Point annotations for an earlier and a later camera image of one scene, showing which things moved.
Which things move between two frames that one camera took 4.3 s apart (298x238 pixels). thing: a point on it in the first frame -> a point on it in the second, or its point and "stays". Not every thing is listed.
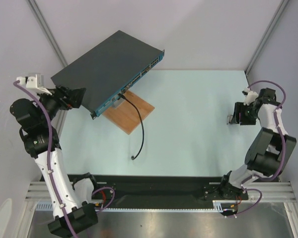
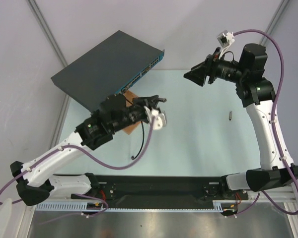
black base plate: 167,192 stays
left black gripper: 73,97 -> 150,102
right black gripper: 242,113 -> 211,70
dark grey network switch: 108,68 stays
